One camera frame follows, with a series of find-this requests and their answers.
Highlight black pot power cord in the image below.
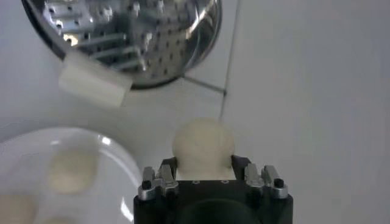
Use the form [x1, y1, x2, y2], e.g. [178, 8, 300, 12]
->
[182, 75, 228, 96]

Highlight white round plate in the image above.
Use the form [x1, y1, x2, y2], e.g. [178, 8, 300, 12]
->
[0, 127, 143, 224]

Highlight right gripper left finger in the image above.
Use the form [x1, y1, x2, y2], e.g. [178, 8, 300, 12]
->
[138, 156, 180, 201]

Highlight stainless steel steamer basket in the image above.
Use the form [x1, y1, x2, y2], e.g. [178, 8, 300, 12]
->
[20, 0, 224, 108]

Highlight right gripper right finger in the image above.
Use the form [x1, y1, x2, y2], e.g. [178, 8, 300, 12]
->
[231, 155, 289, 200]

